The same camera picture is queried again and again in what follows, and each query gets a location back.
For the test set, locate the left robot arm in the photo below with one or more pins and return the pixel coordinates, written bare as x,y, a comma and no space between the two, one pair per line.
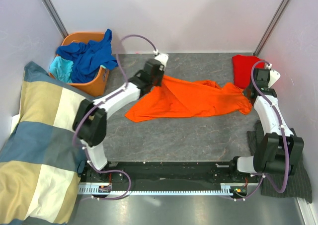
90,123

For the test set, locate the white slotted cable duct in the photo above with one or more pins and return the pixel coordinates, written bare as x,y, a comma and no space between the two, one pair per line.
103,190

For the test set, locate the aluminium frame post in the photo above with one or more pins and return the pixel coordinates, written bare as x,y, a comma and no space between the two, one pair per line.
271,26
55,17

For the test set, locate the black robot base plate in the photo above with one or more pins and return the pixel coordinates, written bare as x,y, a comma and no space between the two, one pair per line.
139,175

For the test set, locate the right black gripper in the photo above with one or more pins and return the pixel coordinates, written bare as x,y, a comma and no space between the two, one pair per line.
244,92

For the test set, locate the orange t shirt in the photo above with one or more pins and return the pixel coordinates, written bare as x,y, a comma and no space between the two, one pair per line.
177,98

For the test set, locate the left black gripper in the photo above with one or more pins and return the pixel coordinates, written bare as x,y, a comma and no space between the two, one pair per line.
161,73

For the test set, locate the left aluminium frame post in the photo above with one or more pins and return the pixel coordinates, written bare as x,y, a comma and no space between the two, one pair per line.
55,17

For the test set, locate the folded red t shirt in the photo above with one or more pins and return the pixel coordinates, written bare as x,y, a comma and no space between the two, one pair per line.
242,66

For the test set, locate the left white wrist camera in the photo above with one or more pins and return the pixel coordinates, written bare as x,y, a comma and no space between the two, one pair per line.
161,57

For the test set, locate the blue beige checked pillow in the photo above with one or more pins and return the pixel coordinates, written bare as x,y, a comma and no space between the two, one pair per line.
39,165

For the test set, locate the blue t shirt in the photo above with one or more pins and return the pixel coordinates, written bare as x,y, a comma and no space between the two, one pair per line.
88,57

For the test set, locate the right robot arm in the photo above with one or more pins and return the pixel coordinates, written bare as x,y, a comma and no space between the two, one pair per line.
279,148

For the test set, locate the right aluminium frame post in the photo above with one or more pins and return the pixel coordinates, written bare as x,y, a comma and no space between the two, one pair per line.
271,26

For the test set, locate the teal t shirt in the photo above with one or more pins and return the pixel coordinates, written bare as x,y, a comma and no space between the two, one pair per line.
61,69

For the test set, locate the dark striped cloth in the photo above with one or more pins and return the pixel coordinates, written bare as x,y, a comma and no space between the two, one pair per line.
298,185

